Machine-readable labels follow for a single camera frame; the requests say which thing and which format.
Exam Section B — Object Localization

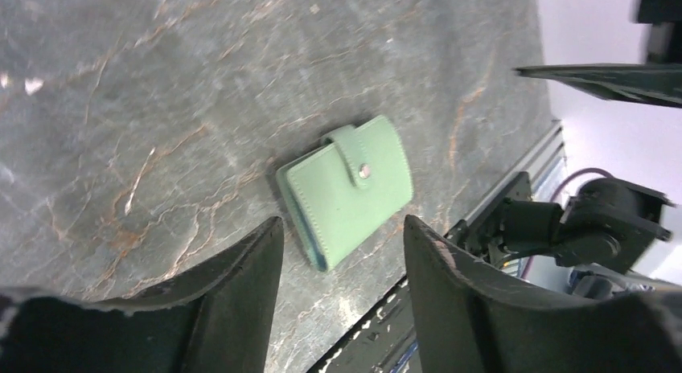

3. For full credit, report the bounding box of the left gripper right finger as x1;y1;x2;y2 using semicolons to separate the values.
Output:
403;215;681;372

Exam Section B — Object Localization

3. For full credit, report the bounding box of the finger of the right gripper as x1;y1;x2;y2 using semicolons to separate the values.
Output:
516;64;681;109

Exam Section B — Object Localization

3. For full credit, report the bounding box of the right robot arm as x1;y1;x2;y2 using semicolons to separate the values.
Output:
447;63;681;274

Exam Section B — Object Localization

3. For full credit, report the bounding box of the green card holder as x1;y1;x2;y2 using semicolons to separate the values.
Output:
276;116;413;272

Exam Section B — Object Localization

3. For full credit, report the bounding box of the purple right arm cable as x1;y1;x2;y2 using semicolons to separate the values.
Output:
548;166;614;204

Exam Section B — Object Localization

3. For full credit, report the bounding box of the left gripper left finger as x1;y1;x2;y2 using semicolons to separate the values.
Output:
1;216;284;372

